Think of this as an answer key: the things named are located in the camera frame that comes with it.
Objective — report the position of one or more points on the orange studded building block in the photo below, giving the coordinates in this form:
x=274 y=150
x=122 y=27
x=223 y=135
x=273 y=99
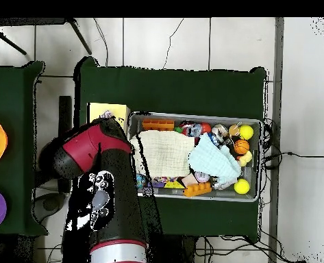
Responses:
x=197 y=189

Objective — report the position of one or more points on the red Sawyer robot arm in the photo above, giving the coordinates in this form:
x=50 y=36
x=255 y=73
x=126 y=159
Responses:
x=82 y=148

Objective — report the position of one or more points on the black tripod stand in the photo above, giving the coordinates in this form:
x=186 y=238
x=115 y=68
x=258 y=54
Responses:
x=80 y=37

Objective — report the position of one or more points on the light blue waffle cloth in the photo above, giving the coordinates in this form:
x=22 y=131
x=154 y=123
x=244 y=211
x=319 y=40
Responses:
x=211 y=161

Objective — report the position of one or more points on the red ball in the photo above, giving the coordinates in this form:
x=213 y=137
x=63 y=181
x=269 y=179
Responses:
x=206 y=128

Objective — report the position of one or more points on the blue globe ball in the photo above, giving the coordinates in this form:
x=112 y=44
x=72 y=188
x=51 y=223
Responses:
x=141 y=180

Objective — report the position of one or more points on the grey rounded floor base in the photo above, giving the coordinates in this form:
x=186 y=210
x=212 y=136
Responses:
x=49 y=204

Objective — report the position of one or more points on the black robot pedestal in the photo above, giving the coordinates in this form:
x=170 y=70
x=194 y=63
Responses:
x=178 y=252

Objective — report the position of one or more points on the cream waffle cloth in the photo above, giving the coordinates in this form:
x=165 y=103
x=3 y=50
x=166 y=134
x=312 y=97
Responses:
x=164 y=153

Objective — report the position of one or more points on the wooden box with three holes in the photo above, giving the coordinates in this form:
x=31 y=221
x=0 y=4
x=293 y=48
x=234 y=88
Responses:
x=117 y=109

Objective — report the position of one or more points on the black upright panel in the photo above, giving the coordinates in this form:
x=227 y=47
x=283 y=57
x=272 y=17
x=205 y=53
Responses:
x=65 y=109

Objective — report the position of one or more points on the dark green tablecloth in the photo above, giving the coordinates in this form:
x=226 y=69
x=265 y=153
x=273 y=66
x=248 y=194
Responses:
x=13 y=90
x=164 y=90

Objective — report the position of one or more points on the crushed silver can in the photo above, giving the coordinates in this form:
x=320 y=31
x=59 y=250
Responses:
x=219 y=131

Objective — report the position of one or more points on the colourful patterned cloth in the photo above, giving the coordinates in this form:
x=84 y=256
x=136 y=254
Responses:
x=106 y=114

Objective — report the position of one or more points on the yellow plush toy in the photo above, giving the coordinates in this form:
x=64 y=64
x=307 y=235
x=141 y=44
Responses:
x=246 y=157

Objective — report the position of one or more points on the yellow ball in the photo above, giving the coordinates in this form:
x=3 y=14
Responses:
x=246 y=132
x=242 y=186

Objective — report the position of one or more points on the orange flat building brick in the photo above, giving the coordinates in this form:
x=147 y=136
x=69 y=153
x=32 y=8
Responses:
x=157 y=124

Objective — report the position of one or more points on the orange toy basketball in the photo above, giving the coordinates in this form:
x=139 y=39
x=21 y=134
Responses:
x=241 y=147

